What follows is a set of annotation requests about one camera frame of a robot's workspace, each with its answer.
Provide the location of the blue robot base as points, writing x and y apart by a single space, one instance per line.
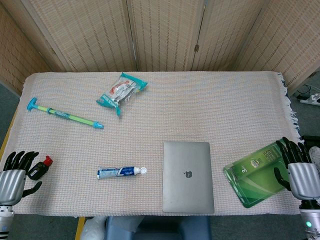
155 228

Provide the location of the beige woven tablecloth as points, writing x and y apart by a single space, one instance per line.
187 112

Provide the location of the brass screen hinge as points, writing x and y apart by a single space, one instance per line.
196 48

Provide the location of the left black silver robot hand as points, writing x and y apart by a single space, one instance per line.
11 183

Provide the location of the grey closed laptop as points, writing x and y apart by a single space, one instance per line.
188 190

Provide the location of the black object on floor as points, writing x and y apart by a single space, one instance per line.
311 141

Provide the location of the woven folding screen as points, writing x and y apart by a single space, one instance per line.
162 32

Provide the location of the white power strip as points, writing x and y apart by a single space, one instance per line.
311 100

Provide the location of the teal snack bag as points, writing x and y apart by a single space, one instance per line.
121 92

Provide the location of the green plastic package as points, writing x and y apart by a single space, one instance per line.
257 182

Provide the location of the white shoe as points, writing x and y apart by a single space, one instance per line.
315 157

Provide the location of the blue and white toothpaste tube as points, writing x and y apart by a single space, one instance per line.
117 172

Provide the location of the green blue toy water syringe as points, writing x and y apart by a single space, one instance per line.
62 115

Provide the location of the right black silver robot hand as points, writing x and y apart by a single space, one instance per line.
303 180

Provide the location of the small black red bottle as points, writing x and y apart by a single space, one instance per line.
37 171

